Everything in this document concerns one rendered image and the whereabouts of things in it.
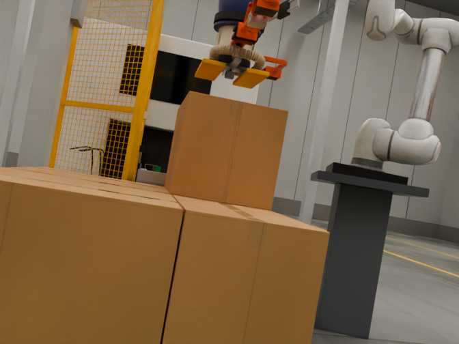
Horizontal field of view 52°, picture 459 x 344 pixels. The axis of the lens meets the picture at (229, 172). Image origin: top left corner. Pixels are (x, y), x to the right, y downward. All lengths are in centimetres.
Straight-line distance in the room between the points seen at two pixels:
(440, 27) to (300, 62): 989
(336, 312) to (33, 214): 160
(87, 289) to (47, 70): 218
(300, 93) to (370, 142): 989
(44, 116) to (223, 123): 163
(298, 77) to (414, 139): 1002
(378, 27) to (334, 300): 126
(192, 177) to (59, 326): 78
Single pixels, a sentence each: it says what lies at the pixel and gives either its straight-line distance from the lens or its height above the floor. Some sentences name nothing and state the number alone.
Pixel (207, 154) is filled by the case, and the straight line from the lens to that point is 179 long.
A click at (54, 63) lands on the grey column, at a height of 117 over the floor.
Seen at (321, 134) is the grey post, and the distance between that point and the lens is 565.
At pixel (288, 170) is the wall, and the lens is 1202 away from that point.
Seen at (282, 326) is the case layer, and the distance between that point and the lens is 131.
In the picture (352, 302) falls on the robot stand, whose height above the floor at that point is 16.
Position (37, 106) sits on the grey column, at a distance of 321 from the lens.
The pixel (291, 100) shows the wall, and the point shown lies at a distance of 1215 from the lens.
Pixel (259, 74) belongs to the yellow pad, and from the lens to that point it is 202.
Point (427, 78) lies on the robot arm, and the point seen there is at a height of 129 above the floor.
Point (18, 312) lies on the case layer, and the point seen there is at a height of 24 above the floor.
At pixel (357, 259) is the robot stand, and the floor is 36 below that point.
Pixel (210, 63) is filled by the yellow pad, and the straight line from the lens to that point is 199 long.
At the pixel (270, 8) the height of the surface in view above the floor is 120.
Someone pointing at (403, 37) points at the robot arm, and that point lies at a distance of 264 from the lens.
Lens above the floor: 64
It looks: 1 degrees up
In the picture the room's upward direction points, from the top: 10 degrees clockwise
